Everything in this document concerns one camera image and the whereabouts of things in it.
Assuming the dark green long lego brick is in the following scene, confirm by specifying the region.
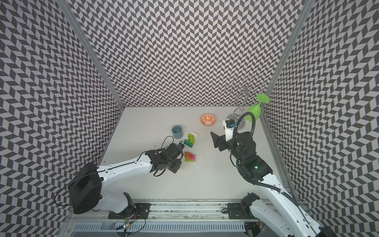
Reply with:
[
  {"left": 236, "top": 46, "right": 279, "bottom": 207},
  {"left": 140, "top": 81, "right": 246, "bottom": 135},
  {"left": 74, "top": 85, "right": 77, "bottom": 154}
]
[{"left": 183, "top": 139, "right": 194, "bottom": 148}]

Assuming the white long lego brick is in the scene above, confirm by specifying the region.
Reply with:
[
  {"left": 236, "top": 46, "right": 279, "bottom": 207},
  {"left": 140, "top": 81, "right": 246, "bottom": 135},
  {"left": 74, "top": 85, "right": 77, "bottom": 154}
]
[{"left": 189, "top": 131, "right": 198, "bottom": 140}]

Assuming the lime square lego brick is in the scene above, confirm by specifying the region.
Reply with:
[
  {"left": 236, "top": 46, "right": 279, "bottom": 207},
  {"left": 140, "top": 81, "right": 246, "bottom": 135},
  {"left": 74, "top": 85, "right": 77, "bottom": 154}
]
[{"left": 188, "top": 133, "right": 195, "bottom": 144}]

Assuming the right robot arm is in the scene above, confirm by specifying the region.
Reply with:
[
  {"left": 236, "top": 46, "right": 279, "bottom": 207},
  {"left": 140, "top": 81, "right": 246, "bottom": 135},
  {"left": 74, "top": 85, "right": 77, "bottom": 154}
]
[{"left": 210, "top": 132, "right": 336, "bottom": 237}]

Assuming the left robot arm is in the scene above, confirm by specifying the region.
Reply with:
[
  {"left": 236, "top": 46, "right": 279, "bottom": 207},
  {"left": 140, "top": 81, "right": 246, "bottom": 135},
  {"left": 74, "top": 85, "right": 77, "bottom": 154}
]
[{"left": 67, "top": 142, "right": 185, "bottom": 214}]

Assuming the orange patterned small bowl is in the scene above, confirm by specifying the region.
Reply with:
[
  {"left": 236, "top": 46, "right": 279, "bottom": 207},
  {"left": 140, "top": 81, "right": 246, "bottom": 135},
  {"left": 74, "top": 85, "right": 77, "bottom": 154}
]
[{"left": 200, "top": 114, "right": 216, "bottom": 127}]

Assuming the teal ceramic cup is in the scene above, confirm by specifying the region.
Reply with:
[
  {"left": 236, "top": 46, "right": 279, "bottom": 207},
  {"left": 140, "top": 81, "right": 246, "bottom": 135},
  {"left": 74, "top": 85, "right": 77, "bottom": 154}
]
[{"left": 171, "top": 125, "right": 183, "bottom": 139}]

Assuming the green plastic wine glass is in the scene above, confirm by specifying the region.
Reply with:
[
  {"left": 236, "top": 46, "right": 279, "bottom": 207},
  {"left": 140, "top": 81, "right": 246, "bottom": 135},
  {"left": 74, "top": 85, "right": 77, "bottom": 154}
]
[{"left": 247, "top": 93, "right": 270, "bottom": 121}]

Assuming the chrome glass holder stand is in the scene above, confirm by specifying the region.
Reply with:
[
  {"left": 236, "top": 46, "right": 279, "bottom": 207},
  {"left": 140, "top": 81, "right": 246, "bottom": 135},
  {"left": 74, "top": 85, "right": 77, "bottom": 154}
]
[{"left": 226, "top": 76, "right": 265, "bottom": 121}]

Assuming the aluminium front rail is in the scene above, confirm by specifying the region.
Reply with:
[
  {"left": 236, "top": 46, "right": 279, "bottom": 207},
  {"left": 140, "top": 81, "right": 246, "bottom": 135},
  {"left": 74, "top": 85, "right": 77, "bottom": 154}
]
[{"left": 69, "top": 198, "right": 282, "bottom": 222}]

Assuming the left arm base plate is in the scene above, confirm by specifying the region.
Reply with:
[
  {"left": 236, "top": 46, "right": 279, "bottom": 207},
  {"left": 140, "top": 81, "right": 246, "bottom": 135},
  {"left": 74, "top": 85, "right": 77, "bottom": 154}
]
[{"left": 108, "top": 202, "right": 151, "bottom": 220}]

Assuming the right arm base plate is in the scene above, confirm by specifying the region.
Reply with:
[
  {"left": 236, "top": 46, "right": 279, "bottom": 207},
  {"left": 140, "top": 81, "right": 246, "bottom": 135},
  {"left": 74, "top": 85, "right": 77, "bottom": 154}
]
[{"left": 227, "top": 203, "right": 256, "bottom": 220}]

